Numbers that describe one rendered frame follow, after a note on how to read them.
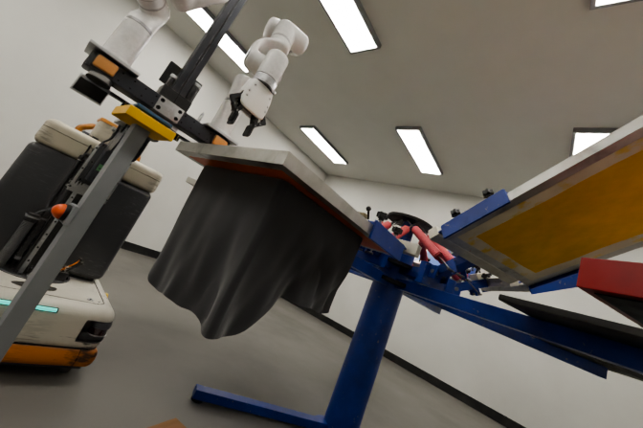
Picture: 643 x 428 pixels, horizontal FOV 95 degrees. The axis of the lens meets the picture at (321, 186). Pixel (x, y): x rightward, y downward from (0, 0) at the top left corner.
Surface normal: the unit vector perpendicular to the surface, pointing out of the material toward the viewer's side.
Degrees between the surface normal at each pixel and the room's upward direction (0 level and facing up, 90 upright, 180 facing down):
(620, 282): 90
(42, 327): 90
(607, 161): 148
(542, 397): 90
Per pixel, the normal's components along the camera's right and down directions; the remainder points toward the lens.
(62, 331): 0.70, 0.10
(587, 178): -0.13, 0.69
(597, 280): -0.84, -0.46
